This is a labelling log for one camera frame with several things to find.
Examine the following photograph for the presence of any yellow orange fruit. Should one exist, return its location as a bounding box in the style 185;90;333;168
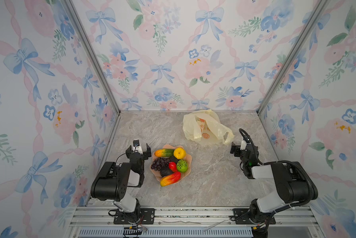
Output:
173;147;186;160

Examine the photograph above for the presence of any yellow plastic bag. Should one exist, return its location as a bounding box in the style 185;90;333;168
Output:
183;109;234;146

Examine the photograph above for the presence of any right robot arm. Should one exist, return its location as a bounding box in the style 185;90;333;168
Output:
230;143;318;225

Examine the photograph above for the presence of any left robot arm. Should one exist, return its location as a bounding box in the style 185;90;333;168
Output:
91;140;152;224

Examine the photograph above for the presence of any purple grape bunch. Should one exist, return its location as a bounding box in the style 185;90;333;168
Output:
151;157;171;171

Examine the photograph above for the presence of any green-orange mango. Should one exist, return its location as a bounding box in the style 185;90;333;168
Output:
154;148;175;158

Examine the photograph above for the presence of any dark avocado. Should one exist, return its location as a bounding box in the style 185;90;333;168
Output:
160;167;174;177

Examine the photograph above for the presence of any red apple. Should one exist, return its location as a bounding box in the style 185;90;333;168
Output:
169;162;178;173

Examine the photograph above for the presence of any red-yellow mango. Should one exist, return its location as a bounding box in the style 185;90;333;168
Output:
160;172;181;187

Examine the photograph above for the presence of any green custard apple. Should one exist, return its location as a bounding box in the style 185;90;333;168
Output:
176;159;189;173

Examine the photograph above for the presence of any pink scalloped fruit plate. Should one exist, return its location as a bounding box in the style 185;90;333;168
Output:
150;144;192;186

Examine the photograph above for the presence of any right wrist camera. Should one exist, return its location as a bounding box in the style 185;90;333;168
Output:
240;140;247;150

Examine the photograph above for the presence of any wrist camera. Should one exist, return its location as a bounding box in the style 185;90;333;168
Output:
240;140;247;150
132;139;142;152

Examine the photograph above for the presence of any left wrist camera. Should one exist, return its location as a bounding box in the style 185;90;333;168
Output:
132;139;142;152

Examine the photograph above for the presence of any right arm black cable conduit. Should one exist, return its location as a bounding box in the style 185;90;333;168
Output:
238;128;315;206

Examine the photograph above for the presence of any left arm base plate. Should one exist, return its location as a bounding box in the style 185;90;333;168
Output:
113;208;156;225

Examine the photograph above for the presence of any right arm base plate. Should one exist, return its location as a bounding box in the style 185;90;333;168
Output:
230;208;270;225

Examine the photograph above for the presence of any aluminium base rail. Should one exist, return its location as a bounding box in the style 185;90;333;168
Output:
65;206;325;238

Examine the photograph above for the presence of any left aluminium corner post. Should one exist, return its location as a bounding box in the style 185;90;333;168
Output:
61;0;120;116

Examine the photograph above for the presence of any aluminium corner post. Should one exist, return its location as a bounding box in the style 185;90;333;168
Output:
257;0;330;116
61;0;120;116

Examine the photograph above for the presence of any right aluminium corner post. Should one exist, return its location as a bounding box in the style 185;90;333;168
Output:
257;0;330;116

